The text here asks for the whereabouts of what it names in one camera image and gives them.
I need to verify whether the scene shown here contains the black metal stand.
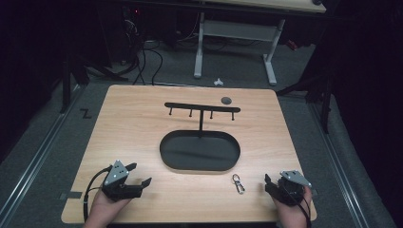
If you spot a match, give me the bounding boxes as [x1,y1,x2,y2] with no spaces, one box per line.
[275,60,336,135]
[59,51,129,115]

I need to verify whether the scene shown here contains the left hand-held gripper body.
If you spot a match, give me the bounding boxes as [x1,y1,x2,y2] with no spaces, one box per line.
[101,160,144,202]

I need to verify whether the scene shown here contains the white-framed desk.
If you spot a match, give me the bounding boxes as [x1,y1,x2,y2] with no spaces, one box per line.
[193,0,328,87]

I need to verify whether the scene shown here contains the person's right hand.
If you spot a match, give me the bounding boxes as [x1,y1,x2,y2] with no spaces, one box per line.
[273,185,314,228]

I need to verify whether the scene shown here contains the black floor cables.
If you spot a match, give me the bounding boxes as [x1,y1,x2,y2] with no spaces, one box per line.
[131,37,164,86]

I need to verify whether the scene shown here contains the person's left hand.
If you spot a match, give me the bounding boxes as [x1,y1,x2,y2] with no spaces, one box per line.
[83,189,131,228]

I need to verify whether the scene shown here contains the black key rack with tray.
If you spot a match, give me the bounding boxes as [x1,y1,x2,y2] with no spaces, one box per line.
[159,101,242,173]

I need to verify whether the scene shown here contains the metal floor rail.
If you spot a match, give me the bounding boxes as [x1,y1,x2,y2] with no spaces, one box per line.
[307,102,371,228]
[0,85,85,224]

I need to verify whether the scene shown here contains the silver key ring clip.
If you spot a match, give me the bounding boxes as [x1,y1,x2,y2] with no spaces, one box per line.
[231,173,246,196]

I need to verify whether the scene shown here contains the dark device with red light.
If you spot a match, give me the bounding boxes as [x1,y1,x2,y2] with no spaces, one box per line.
[120,5,145,66]

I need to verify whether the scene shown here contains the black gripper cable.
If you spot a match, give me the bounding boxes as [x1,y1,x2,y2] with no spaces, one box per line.
[280,180,313,228]
[82,164,114,223]

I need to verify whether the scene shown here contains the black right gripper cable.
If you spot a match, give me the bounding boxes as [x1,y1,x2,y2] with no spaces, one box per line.
[280,180,313,228]

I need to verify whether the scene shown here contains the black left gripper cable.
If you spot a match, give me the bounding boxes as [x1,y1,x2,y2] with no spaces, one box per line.
[82,164,114,223]

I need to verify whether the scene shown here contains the grey tape strip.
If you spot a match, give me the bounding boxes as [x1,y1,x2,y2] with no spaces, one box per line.
[59,191,84,200]

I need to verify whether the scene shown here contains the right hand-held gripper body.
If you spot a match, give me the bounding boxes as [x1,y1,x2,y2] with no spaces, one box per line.
[269,169,313,207]

